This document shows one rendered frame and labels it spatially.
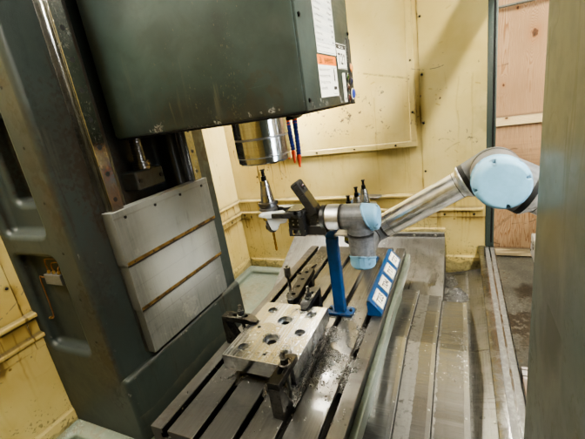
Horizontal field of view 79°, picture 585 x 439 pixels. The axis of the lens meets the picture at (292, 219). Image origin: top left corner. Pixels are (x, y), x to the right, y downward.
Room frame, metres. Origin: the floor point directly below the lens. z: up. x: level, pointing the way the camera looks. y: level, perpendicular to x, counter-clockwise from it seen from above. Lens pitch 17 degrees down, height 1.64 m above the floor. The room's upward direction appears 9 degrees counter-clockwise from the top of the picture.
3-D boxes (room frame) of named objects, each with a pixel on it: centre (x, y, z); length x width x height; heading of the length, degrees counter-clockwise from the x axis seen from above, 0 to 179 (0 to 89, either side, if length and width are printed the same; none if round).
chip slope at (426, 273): (1.66, -0.24, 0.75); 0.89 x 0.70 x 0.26; 63
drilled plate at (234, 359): (0.97, 0.10, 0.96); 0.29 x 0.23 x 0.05; 153
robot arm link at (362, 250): (0.98, -0.19, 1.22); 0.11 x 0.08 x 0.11; 154
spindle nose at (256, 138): (1.08, 0.05, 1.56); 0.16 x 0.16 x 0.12
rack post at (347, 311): (1.15, -0.12, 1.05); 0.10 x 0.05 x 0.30; 63
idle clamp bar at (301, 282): (1.30, 0.01, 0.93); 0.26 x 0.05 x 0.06; 158
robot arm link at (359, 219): (0.96, -0.19, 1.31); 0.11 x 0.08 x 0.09; 63
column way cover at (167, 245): (1.28, 0.45, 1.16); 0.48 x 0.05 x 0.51; 153
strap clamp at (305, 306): (1.11, -0.02, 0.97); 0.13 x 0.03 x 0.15; 153
